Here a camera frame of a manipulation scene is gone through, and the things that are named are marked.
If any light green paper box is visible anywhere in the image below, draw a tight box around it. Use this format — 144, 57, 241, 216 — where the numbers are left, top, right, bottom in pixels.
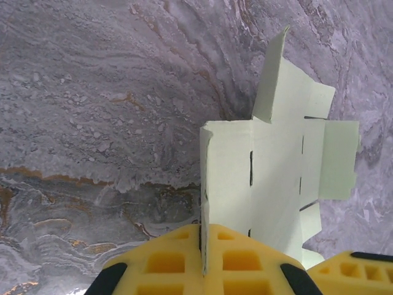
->
199, 25, 360, 274

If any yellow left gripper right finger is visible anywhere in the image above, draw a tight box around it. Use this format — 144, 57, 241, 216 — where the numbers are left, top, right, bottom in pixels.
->
206, 223, 322, 295

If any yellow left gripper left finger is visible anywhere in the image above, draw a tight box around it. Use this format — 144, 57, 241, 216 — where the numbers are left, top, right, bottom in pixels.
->
87, 224, 204, 295

